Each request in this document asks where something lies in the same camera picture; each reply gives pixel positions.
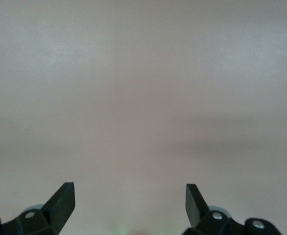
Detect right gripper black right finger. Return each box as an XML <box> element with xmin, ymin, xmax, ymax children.
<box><xmin>182</xmin><ymin>184</ymin><xmax>281</xmax><ymax>235</ymax></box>

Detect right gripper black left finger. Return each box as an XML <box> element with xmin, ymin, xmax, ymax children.
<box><xmin>0</xmin><ymin>182</ymin><xmax>75</xmax><ymax>235</ymax></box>

